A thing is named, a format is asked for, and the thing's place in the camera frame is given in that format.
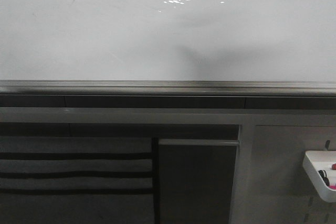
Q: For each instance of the dark grey panel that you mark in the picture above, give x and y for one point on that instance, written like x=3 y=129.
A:
x=196 y=181

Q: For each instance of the aluminium whiteboard frame rail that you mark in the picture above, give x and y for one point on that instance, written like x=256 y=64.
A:
x=169 y=88

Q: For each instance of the white pegboard panel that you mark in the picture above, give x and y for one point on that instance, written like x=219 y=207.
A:
x=279 y=188

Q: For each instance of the white whiteboard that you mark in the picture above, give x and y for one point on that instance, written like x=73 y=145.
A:
x=205 y=40

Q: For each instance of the black capped marker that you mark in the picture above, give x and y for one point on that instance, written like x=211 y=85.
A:
x=324 y=177

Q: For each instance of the grey fabric pocket organizer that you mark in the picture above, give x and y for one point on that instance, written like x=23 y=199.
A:
x=78 y=180

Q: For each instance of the white plastic marker tray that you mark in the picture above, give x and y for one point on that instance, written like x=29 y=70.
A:
x=320 y=160

